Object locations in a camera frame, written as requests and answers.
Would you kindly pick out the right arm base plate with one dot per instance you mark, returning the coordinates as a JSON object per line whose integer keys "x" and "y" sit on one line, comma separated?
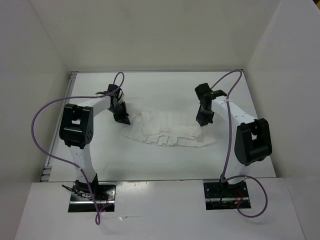
{"x": 225, "y": 196}

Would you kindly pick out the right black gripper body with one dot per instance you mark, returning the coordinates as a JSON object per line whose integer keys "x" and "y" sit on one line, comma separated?
{"x": 206, "y": 113}

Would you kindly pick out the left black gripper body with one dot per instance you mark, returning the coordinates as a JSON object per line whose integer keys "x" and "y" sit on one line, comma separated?
{"x": 118, "y": 111}

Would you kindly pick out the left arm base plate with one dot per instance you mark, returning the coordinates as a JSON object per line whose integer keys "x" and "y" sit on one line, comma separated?
{"x": 81, "y": 202}

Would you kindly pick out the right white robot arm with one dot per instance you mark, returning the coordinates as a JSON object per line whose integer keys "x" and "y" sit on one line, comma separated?
{"x": 249, "y": 140}

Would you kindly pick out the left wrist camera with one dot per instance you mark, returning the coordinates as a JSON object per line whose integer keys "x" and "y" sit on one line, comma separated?
{"x": 121, "y": 97}

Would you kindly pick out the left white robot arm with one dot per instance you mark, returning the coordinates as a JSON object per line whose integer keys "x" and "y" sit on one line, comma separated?
{"x": 77, "y": 131}

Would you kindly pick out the white pleated skirt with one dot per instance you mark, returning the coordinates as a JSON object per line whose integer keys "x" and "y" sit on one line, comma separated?
{"x": 168, "y": 129}

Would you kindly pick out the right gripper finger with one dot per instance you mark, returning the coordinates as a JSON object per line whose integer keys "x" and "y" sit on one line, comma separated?
{"x": 206, "y": 122}
{"x": 199, "y": 120}

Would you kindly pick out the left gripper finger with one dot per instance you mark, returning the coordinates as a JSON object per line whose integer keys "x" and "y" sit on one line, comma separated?
{"x": 125, "y": 110}
{"x": 124, "y": 120}

